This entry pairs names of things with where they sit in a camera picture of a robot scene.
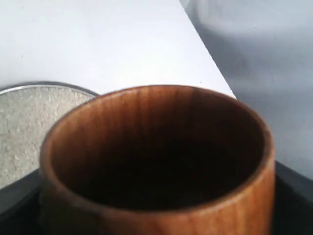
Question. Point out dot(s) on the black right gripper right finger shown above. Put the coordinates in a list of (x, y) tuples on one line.
[(293, 206)]

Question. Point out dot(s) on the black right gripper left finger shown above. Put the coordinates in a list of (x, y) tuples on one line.
[(19, 206)]

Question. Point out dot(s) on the brown wooden cup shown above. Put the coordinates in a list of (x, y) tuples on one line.
[(158, 160)]

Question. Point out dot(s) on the steel pan of rice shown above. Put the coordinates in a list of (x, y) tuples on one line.
[(27, 111)]

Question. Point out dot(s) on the white backdrop curtain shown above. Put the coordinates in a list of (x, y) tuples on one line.
[(264, 49)]

